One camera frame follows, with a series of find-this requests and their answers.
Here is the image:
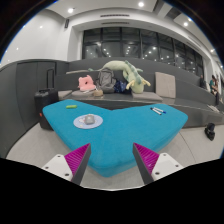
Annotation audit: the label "grey flat seat cushion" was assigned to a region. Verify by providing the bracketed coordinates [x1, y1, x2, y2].
[130, 90, 164, 103]
[57, 89, 73, 100]
[70, 89, 96, 99]

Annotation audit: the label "ceiling lights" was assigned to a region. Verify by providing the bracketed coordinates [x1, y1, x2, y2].
[38, 1, 216, 54]

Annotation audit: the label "dark blue patterned bag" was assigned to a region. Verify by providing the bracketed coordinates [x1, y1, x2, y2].
[113, 78, 129, 94]

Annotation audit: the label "green plush dragon toy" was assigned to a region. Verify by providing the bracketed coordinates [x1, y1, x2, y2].
[99, 59, 152, 94]

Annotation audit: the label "beige hat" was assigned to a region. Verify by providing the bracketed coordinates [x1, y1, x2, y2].
[92, 88, 104, 98]

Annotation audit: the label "pink plush cushion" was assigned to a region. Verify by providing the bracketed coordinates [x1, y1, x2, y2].
[77, 74, 97, 92]

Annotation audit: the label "grey computer mouse orange accents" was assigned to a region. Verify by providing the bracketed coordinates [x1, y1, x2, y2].
[83, 113, 96, 126]

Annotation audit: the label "black suitcase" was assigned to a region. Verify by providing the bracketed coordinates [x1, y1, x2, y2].
[34, 68, 60, 131]

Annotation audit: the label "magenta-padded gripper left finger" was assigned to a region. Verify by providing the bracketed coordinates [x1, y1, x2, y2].
[41, 143, 93, 186]

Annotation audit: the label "grey backpack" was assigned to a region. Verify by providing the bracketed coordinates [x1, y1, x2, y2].
[95, 67, 117, 94]

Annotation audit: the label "black bag on floor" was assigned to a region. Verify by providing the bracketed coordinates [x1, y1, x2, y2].
[204, 122, 216, 142]

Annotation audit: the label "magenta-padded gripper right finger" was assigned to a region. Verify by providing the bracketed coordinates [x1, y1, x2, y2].
[131, 142, 184, 186]

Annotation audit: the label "round light blue mouse pad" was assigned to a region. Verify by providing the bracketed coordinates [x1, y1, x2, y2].
[72, 113, 104, 130]

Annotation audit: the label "grey upright back cushion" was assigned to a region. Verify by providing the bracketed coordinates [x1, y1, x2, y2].
[154, 71, 177, 99]

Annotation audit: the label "person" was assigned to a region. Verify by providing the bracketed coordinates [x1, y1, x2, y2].
[199, 74, 207, 89]
[209, 74, 222, 106]

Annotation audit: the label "white marker black cap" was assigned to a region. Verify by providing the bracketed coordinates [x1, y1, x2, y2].
[149, 107, 163, 116]

